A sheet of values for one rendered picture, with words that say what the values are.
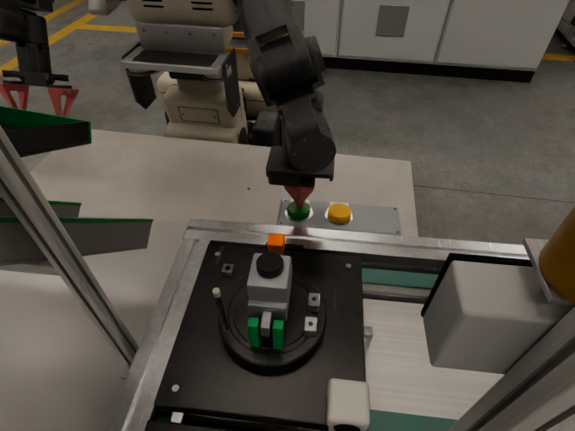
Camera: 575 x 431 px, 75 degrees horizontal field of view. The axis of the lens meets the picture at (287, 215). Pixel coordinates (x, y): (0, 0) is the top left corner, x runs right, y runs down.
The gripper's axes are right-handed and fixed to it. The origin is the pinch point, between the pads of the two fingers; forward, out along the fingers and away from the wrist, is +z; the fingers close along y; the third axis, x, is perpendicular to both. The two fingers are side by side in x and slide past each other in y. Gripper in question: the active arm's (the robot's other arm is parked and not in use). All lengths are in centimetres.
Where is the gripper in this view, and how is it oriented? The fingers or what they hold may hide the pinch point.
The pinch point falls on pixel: (299, 203)
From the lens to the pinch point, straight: 64.0
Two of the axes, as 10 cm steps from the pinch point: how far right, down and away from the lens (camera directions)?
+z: 0.1, 7.1, 7.1
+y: 9.9, 0.8, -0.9
